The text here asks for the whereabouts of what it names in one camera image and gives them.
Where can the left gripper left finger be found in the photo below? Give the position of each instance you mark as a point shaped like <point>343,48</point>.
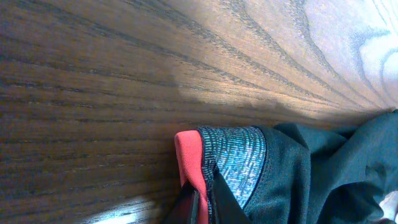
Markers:
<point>185,208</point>

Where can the black leggings with red waistband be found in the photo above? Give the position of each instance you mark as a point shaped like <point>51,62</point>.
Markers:
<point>296,174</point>

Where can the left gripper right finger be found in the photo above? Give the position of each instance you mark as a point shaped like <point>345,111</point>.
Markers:
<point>225,208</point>

